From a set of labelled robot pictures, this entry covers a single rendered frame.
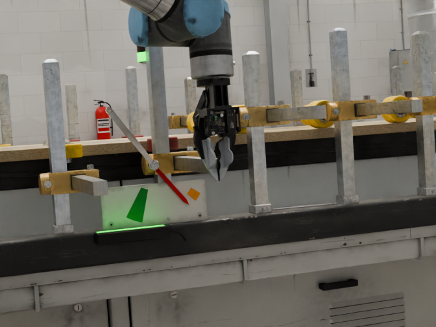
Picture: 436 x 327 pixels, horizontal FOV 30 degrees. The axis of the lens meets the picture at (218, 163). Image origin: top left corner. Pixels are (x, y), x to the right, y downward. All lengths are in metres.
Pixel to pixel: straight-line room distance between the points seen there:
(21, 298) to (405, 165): 1.20
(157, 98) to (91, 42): 7.29
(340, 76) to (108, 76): 7.20
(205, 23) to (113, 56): 7.78
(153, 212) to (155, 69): 0.34
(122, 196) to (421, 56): 0.90
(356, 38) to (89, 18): 3.24
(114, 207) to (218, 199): 0.41
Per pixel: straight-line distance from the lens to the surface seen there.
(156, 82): 1.97
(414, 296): 2.61
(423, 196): 2.27
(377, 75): 10.26
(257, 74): 2.06
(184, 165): 1.89
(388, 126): 2.43
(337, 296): 2.47
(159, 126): 1.97
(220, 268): 2.07
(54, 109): 1.92
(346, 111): 2.15
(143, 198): 1.95
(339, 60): 2.16
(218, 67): 1.67
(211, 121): 1.67
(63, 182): 1.92
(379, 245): 2.25
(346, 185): 2.16
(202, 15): 1.49
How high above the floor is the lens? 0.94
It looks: 3 degrees down
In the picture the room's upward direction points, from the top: 4 degrees counter-clockwise
